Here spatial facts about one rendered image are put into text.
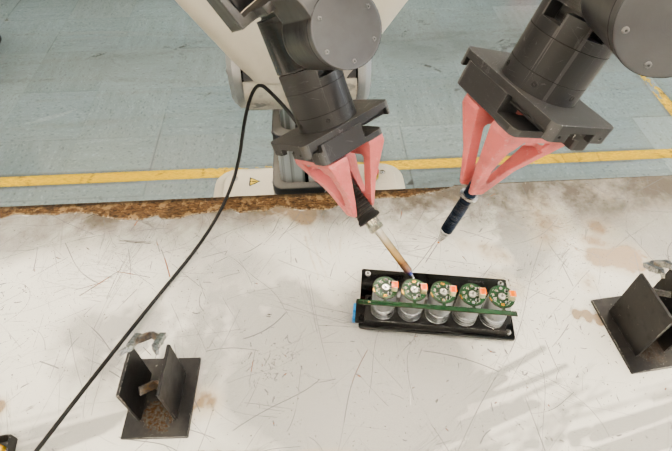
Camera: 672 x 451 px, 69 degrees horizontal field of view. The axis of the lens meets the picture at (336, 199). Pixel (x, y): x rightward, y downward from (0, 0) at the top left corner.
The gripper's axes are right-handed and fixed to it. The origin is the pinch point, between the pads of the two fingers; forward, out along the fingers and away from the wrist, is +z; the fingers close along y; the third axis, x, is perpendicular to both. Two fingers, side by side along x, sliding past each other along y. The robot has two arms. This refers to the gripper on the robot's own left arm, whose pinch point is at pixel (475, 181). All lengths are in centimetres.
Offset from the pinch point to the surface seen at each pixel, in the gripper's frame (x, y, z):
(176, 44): 25, -197, 89
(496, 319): 7.1, 6.1, 13.0
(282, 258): -6.9, -11.8, 22.3
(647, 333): 18.8, 13.1, 8.6
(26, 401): -32.9, -5.9, 32.3
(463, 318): 4.7, 4.5, 14.4
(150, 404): -22.8, -0.8, 28.0
